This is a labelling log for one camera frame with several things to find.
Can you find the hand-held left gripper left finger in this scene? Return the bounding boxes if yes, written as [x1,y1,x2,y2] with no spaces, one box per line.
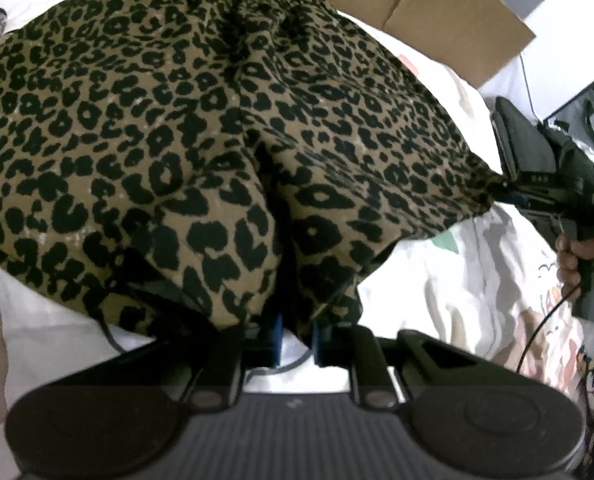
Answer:
[112,312,284,413]

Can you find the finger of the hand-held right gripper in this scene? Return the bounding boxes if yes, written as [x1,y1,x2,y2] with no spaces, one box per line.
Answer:
[494,179,532,207]

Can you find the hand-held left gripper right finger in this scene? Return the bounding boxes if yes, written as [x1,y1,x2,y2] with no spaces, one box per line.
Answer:
[311,320,522,411]

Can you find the leopard print pants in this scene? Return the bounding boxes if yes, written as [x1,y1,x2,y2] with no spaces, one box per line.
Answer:
[0,0,508,343]

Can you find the person's right hand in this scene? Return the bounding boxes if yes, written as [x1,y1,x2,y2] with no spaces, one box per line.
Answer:
[556,235,594,303]

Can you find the dark grey storage unit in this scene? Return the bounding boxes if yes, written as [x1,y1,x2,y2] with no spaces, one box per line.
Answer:
[542,67,594,161]

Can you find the cream bear printed blanket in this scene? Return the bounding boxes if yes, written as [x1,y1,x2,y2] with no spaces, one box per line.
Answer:
[0,0,592,396]

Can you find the flattened cardboard box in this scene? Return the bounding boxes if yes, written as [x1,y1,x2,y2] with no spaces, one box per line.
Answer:
[144,0,536,88]

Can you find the white cable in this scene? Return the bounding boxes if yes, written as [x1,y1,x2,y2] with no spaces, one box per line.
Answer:
[517,52,545,123]

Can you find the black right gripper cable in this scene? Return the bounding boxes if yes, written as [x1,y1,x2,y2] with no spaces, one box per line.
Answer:
[514,240,594,376]

